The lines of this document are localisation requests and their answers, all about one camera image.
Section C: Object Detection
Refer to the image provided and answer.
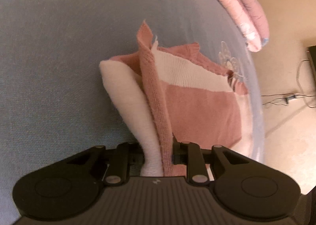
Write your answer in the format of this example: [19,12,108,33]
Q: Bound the pink floral folded quilt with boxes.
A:
[218,0,270,52]

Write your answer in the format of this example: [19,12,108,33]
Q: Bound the pink and white knit sweater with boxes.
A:
[100,23,253,177]

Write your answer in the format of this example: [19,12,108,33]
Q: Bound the black box on floor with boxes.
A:
[307,46,316,81]

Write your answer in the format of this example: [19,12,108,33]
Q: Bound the cables on floor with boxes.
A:
[261,59,316,109]

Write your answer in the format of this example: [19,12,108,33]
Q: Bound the blue floral bed sheet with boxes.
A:
[1,0,265,224]

